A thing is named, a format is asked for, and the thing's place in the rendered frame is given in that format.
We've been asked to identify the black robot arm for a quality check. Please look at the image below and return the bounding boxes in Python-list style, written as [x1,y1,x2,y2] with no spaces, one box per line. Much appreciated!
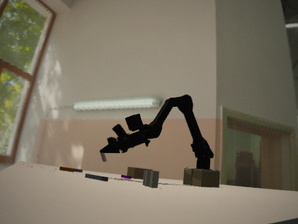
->
[112,94,214,170]

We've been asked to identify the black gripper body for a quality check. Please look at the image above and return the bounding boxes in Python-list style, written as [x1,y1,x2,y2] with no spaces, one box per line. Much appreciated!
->
[107,134,135,153]

